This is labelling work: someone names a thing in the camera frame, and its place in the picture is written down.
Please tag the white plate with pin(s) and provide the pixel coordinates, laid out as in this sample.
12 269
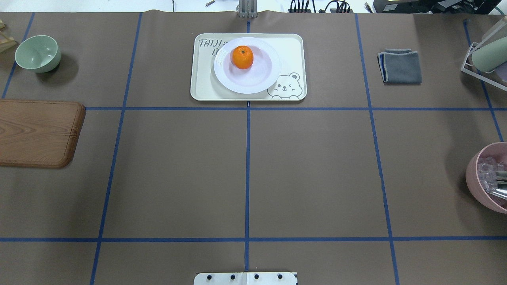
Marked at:
258 77

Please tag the orange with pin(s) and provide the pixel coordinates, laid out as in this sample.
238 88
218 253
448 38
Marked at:
242 57

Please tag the cream bear tray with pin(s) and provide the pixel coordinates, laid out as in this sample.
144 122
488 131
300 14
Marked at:
291 85

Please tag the black power strip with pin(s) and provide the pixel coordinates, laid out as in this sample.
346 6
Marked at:
320 6

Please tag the folded grey cloth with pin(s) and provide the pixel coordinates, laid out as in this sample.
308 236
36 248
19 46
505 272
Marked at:
400 66

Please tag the wooden cutting board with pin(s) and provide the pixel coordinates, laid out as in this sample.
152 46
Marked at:
41 134

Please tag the green bowl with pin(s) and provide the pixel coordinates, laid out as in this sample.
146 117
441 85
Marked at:
38 54

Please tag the metal scoop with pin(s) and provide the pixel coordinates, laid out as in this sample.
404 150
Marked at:
496 186

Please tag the green cup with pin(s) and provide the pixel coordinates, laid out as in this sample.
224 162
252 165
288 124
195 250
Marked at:
487 58

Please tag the wooden mug rack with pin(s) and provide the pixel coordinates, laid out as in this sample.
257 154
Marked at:
6 42

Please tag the aluminium frame post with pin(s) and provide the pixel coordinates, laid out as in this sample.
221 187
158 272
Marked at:
247 9

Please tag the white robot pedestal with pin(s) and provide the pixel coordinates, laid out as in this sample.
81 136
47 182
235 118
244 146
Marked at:
247 278

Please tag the white wire cup rack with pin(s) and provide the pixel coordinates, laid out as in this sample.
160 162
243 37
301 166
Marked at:
497 77

